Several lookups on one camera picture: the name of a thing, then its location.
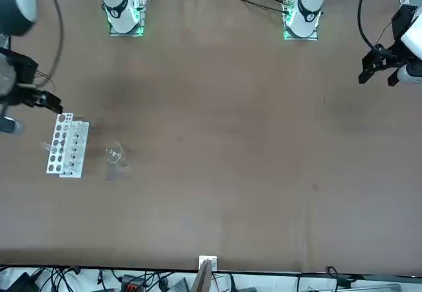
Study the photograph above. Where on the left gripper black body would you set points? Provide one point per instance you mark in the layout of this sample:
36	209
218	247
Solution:
403	21

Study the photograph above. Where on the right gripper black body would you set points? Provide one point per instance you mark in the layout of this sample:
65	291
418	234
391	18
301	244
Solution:
25	72

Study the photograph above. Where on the clear glass test tube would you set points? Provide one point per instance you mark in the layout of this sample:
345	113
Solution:
46	146

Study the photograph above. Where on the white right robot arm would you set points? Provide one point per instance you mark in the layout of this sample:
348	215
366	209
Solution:
118	5

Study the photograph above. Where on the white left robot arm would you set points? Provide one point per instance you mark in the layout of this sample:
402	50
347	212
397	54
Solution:
310	5

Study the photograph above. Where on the white test tube rack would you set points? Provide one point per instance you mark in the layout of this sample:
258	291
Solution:
84	140

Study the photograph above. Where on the small clear glass beaker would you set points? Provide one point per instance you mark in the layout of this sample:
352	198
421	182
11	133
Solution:
115	153

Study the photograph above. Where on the black power supply box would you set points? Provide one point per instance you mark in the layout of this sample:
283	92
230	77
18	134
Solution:
23	283

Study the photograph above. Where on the orange black device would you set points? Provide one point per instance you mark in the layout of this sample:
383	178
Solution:
132	283

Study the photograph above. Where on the silver aluminium profile post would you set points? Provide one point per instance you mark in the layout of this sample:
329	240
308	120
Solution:
202	279

